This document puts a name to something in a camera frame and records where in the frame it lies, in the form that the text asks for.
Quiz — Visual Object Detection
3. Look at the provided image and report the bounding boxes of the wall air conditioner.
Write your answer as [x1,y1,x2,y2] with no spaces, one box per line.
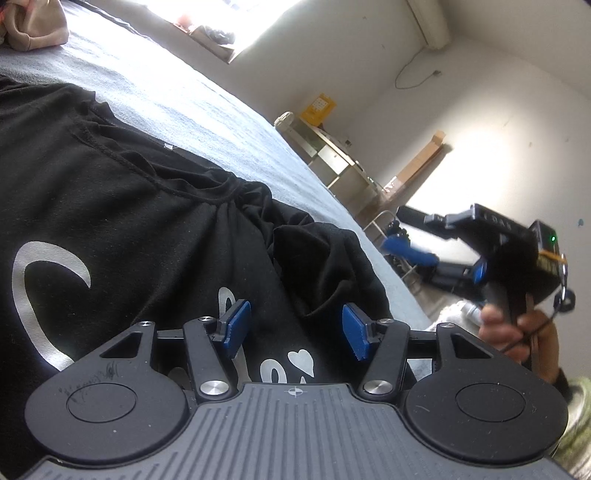
[407,0,452,51]

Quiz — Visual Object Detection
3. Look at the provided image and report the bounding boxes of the grey bed blanket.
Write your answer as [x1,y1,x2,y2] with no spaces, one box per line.
[1,2,431,330]

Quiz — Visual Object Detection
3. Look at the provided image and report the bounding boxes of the beige clothes pile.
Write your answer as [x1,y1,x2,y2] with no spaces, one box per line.
[1,0,69,52]

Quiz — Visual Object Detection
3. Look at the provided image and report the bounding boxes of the clothes on window sill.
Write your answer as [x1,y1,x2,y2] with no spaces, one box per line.
[174,16,235,64]

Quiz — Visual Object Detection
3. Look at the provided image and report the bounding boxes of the yellow box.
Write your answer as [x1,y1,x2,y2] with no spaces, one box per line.
[300,94,335,127]

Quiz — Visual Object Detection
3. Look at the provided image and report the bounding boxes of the black t-shirt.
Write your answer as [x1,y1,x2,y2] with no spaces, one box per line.
[1,78,389,478]

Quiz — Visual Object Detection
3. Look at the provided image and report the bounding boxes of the cardboard sheet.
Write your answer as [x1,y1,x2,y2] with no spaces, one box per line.
[383,130,446,201]

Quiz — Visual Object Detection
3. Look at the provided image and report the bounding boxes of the wall cable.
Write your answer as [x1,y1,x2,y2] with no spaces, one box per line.
[393,45,442,90]

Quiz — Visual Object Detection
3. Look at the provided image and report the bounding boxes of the metal shoe rack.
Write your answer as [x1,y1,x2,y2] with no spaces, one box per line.
[363,210,432,296]

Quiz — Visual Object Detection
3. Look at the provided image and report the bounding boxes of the person right hand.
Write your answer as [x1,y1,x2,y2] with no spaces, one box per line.
[479,304,560,384]

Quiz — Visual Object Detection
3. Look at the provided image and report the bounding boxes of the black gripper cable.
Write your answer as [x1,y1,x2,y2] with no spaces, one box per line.
[503,253,578,361]

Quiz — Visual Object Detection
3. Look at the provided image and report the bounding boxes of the white low cabinet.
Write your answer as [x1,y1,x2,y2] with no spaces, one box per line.
[273,112,380,217]

